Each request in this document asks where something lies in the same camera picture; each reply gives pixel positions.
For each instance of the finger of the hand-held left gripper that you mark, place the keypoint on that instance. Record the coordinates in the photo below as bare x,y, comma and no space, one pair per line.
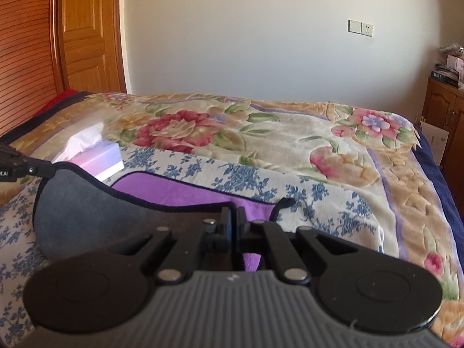
36,169

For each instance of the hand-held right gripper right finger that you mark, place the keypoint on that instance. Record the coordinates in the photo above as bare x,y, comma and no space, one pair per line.
242,225

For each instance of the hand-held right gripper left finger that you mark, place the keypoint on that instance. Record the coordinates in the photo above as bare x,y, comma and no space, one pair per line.
226,225

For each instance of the purple and grey towel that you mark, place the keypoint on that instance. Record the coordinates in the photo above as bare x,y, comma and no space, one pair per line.
108,210

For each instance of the white tissue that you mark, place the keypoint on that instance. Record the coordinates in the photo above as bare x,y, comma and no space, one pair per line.
85,138

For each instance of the pink tissue box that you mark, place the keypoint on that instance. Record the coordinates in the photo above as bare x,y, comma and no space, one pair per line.
98,159

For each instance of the red cloth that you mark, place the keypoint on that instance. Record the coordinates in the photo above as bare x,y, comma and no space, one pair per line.
54,103

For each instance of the white blue-flowered cloth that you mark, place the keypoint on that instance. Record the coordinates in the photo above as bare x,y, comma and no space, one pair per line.
326,203

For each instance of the beige floral blanket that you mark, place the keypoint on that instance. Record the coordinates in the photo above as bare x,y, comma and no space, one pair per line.
290,134

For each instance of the wooden louvered panel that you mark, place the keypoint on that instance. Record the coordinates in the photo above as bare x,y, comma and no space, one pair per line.
25,43

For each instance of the wooden door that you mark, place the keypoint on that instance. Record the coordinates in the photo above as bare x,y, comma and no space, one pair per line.
90,32

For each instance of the navy bed sheet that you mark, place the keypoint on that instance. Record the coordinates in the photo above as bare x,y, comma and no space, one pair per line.
435,174

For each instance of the white cardboard box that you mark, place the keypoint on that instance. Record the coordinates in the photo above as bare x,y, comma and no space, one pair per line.
435,141

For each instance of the wooden cabinet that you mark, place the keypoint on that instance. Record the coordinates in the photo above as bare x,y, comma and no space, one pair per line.
447,123

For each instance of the stack of books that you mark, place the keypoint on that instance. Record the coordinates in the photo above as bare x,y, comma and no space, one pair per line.
446,74

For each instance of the clear plastic bag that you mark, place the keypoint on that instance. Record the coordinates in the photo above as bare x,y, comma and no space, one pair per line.
451,50

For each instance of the white wall switch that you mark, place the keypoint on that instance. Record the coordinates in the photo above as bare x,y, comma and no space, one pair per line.
355,26

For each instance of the white wall socket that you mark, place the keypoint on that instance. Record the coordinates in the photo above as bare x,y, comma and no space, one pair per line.
367,29

